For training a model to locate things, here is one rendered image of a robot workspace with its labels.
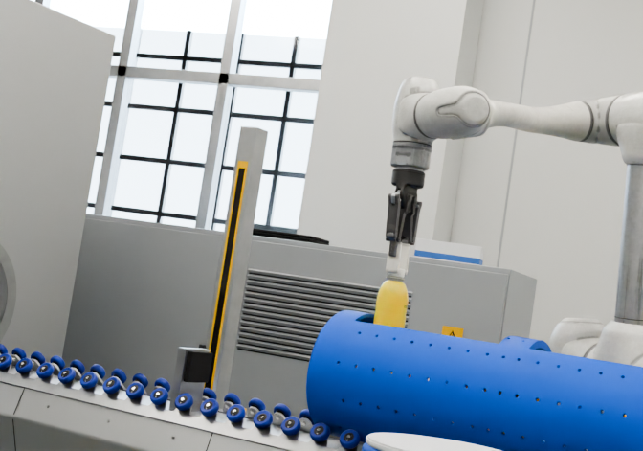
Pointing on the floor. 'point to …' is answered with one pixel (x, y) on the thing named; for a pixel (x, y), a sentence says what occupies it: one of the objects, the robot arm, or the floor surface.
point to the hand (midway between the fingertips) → (398, 259)
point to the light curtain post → (234, 257)
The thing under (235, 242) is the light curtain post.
